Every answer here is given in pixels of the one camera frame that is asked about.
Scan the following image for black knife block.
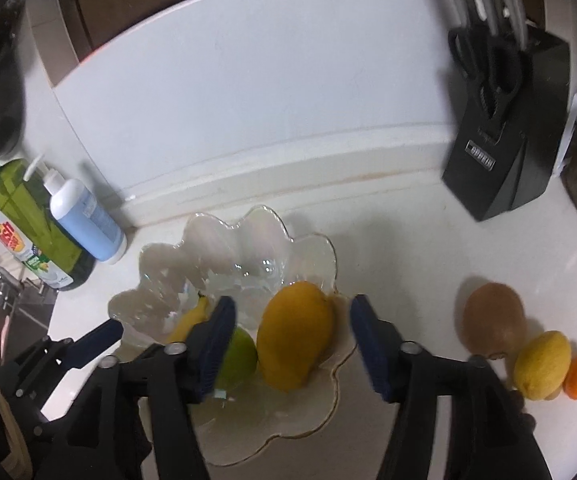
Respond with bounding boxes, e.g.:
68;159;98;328
443;27;571;221

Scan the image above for brown kiwi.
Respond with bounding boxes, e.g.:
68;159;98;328
461;283;527;360

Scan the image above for yellow banana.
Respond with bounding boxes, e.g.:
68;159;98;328
166;294;210;344

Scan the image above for tan longan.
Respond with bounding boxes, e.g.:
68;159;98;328
545;388;562;401

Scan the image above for yellow mango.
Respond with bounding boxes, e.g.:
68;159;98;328
256;281;336;392

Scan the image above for steel sink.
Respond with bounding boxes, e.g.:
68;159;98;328
0;283;57;366

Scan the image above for white shell-shaped bowl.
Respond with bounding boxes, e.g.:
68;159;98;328
108;206;355;467

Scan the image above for green apple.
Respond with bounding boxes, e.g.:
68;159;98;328
215;327;258;391

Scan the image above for black kitchen scissors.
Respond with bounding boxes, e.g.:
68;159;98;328
448;26;522;124

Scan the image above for green dish soap bottle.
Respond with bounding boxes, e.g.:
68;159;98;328
0;158;95;290

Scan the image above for yellow lemon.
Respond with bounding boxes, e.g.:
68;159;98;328
513;330;572;401

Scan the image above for blue pump lotion bottle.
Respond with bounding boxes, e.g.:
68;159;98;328
23;155;128;264

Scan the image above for dark plum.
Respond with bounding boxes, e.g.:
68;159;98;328
520;411;537;432

